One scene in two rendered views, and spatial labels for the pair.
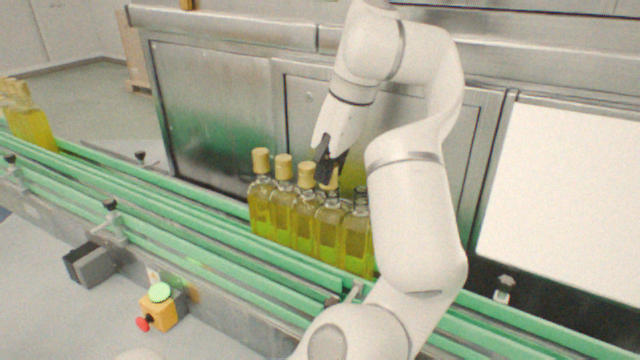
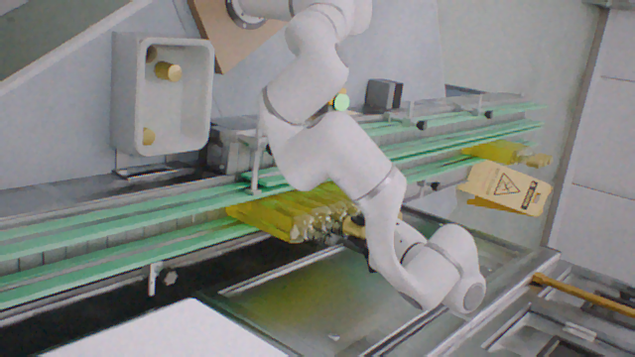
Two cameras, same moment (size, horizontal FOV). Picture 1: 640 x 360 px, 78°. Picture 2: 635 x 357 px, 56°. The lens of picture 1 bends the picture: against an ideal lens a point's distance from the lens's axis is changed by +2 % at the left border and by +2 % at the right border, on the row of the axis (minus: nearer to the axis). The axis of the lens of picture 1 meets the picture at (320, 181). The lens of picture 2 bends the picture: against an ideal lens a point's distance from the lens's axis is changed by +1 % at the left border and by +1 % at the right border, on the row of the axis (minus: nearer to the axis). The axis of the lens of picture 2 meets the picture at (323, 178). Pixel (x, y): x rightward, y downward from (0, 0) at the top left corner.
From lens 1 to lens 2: 0.67 m
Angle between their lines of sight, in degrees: 33
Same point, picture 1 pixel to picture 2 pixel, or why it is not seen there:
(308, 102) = not seen: hidden behind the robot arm
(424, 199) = (367, 155)
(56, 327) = (365, 43)
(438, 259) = (338, 128)
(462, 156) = (292, 332)
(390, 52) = (444, 244)
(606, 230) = not seen: outside the picture
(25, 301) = (391, 46)
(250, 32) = (490, 291)
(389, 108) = (368, 319)
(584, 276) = (113, 338)
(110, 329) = not seen: hidden behind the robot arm
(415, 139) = (395, 188)
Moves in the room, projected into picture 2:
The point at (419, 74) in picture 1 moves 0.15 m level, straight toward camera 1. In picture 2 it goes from (416, 261) to (418, 177)
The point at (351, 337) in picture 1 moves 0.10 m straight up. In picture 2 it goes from (340, 64) to (398, 75)
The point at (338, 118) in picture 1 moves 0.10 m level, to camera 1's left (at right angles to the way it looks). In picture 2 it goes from (406, 233) to (434, 197)
